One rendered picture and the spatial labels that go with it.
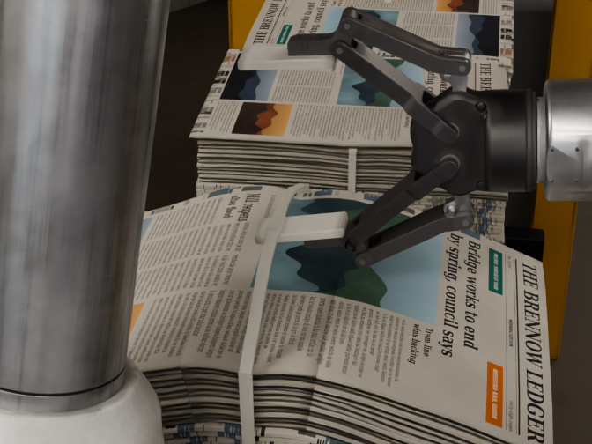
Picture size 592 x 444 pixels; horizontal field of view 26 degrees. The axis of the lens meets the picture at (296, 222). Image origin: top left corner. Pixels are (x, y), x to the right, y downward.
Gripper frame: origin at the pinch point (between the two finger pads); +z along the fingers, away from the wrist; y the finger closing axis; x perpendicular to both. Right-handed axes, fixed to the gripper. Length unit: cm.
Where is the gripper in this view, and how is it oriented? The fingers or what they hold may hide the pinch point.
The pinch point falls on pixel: (264, 143)
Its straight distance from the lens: 96.9
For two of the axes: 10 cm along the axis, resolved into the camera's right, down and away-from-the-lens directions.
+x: 1.4, -4.8, 8.7
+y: 0.8, 8.8, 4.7
